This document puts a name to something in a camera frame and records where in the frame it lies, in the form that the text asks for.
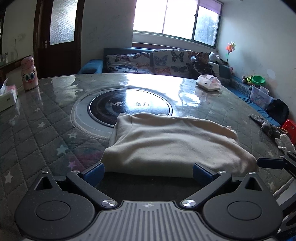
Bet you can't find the child in dark jacket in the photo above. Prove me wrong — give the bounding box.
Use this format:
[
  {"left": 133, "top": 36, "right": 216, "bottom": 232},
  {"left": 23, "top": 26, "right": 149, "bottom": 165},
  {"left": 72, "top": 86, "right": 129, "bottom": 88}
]
[{"left": 191, "top": 52, "right": 216, "bottom": 80}]

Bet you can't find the dark wooden door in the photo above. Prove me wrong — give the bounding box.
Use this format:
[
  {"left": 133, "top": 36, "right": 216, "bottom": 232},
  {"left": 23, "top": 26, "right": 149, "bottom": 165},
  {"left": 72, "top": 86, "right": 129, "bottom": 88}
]
[{"left": 33, "top": 0, "right": 85, "bottom": 78}]

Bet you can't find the butterfly cushion left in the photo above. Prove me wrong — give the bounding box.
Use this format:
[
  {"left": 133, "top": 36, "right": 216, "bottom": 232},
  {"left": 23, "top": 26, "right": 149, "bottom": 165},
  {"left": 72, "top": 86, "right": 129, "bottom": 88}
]
[{"left": 106, "top": 52, "right": 153, "bottom": 74}]

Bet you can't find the clear plastic storage box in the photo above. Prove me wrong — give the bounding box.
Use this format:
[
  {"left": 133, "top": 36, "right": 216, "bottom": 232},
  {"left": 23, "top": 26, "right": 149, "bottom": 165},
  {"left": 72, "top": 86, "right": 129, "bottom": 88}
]
[{"left": 249, "top": 85, "right": 274, "bottom": 109}]

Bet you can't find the red plastic stool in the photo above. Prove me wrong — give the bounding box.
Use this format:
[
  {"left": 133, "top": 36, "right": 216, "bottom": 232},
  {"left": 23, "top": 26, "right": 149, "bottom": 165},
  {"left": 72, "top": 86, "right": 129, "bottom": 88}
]
[{"left": 282, "top": 119, "right": 296, "bottom": 137}]

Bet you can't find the blue sofa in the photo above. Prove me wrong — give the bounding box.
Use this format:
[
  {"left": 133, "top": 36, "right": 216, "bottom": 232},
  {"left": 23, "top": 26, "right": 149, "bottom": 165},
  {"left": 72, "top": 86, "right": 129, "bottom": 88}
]
[{"left": 79, "top": 48, "right": 282, "bottom": 127}]

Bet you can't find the window with green frame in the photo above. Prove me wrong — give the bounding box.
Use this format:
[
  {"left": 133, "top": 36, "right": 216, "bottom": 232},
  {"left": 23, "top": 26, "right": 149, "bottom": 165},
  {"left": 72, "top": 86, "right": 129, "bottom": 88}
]
[{"left": 133, "top": 0, "right": 223, "bottom": 47}]

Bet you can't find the white tissue box left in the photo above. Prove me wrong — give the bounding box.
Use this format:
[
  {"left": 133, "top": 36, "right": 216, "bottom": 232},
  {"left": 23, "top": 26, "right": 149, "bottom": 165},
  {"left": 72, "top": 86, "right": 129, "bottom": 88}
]
[{"left": 0, "top": 78, "right": 18, "bottom": 112}]

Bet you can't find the round black induction cooktop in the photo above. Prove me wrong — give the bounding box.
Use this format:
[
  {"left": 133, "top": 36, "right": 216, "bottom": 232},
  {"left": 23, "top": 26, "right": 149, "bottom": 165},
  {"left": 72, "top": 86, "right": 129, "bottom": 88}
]
[{"left": 88, "top": 88, "right": 173, "bottom": 127}]

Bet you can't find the cream fleece garment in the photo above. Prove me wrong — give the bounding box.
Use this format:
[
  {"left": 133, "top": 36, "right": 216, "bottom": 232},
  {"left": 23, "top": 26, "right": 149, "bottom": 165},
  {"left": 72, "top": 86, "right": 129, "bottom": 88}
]
[{"left": 101, "top": 113, "right": 258, "bottom": 178}]

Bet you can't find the white glove on table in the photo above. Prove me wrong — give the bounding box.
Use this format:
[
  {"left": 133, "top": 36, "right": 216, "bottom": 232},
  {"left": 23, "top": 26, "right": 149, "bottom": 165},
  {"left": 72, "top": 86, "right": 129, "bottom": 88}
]
[{"left": 275, "top": 134, "right": 295, "bottom": 154}]

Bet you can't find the pink cartoon thermos bottle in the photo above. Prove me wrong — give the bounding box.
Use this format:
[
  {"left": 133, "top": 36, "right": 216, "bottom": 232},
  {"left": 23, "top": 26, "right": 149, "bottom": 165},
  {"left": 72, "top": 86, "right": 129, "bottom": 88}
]
[{"left": 21, "top": 56, "right": 39, "bottom": 91}]

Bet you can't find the green plastic bowl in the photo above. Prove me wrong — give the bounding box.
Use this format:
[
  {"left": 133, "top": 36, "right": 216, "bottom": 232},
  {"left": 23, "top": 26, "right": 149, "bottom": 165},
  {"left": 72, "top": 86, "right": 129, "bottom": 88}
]
[{"left": 251, "top": 75, "right": 266, "bottom": 86}]

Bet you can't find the butterfly cushion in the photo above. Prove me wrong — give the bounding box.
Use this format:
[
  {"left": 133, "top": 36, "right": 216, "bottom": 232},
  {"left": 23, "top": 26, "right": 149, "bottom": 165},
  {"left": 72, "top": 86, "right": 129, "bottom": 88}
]
[
  {"left": 106, "top": 52, "right": 153, "bottom": 74},
  {"left": 152, "top": 49, "right": 192, "bottom": 78}
]

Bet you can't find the colourful pinwheel toy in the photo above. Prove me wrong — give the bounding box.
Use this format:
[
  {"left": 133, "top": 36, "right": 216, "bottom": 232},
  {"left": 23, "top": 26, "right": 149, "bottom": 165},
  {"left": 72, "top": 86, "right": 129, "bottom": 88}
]
[{"left": 226, "top": 42, "right": 236, "bottom": 62}]

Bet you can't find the black bag on sofa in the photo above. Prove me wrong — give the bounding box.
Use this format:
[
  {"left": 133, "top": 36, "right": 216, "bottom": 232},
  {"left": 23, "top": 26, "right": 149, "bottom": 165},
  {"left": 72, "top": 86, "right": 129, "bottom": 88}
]
[{"left": 266, "top": 99, "right": 290, "bottom": 126}]

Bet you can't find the white pink tissue box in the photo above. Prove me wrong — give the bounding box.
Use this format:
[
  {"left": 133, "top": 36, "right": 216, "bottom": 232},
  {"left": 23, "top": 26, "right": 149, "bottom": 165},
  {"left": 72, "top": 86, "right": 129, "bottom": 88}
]
[{"left": 196, "top": 74, "right": 221, "bottom": 91}]

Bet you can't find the quilted star table cover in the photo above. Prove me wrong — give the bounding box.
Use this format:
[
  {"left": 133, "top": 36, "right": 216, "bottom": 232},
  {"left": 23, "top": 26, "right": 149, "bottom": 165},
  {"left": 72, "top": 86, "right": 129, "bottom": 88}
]
[{"left": 0, "top": 73, "right": 295, "bottom": 209}]

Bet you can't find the grey glove on table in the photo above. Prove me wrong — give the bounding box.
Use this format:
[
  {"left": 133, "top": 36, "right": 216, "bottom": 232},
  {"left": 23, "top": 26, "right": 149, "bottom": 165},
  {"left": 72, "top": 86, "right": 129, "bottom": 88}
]
[{"left": 248, "top": 114, "right": 287, "bottom": 141}]

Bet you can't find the butterfly cushion right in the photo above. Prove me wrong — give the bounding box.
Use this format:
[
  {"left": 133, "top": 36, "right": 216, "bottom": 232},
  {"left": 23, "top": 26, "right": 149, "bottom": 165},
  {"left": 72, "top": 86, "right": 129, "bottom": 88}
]
[{"left": 152, "top": 49, "right": 192, "bottom": 78}]

